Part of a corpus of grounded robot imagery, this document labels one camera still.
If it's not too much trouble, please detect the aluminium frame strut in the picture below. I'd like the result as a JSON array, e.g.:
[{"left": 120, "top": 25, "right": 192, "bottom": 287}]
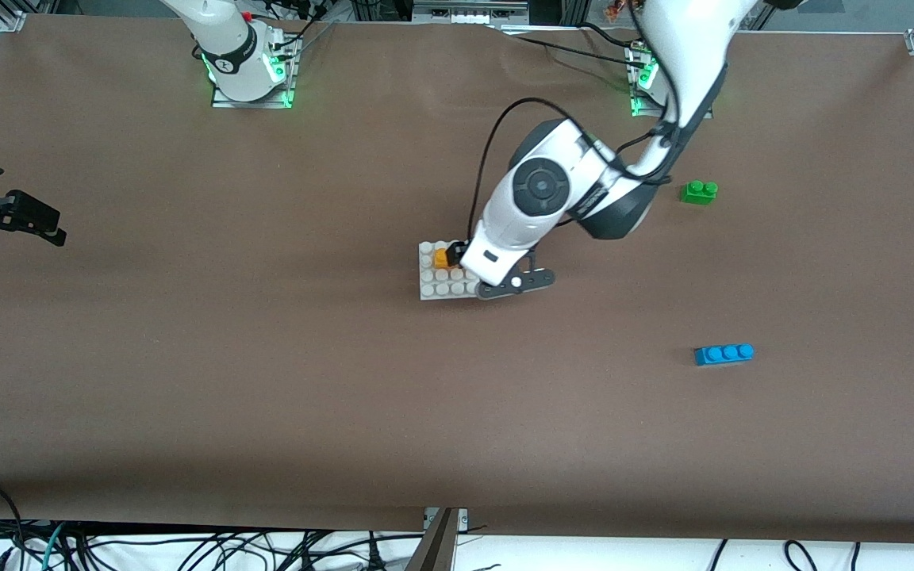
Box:
[{"left": 405, "top": 508, "right": 470, "bottom": 571}]

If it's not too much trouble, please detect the white studded base plate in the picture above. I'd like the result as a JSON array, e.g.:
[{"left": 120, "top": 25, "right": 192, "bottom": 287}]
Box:
[{"left": 417, "top": 240, "right": 483, "bottom": 301}]

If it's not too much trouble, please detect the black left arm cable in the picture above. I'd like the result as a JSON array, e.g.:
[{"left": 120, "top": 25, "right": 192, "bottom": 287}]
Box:
[{"left": 467, "top": 24, "right": 693, "bottom": 243}]

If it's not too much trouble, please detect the brown table cover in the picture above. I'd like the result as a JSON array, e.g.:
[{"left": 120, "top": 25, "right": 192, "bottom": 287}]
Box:
[{"left": 0, "top": 14, "right": 914, "bottom": 545}]

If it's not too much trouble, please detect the grey equipment box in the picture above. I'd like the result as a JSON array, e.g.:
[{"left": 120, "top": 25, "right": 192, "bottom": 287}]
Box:
[{"left": 412, "top": 0, "right": 531, "bottom": 25}]

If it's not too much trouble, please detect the blue three-stud block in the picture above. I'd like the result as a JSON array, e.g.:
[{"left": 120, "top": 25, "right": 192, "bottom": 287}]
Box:
[{"left": 694, "top": 343, "right": 755, "bottom": 367}]

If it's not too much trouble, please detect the teal floor cable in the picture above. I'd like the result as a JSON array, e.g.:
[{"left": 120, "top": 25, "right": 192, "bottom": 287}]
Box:
[{"left": 40, "top": 522, "right": 67, "bottom": 571}]

